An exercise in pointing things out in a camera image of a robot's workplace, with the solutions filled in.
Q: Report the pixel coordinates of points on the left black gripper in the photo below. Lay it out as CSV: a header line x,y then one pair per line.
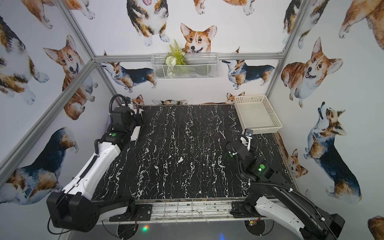
x,y
132,111

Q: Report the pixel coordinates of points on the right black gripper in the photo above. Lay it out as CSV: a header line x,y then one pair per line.
x,y
228,143

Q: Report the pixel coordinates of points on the white printed t-shirt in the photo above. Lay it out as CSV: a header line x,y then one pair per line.
x,y
135,133

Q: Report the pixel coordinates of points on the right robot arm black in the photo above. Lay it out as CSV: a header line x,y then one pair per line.
x,y
273,197

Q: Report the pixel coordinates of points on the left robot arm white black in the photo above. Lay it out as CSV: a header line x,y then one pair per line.
x,y
73,209

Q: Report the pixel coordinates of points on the white plastic basket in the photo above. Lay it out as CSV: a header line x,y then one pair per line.
x,y
256,113

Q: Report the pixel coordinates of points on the artificial green fern plant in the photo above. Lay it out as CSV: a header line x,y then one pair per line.
x,y
175,61

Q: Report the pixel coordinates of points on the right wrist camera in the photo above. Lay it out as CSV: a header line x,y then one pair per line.
x,y
249,136

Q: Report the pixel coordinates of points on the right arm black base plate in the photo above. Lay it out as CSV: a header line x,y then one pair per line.
x,y
243,210

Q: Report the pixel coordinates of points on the white wire wall basket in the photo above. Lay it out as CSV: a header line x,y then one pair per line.
x,y
193,66

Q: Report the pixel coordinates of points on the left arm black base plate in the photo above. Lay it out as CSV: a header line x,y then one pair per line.
x,y
141,212

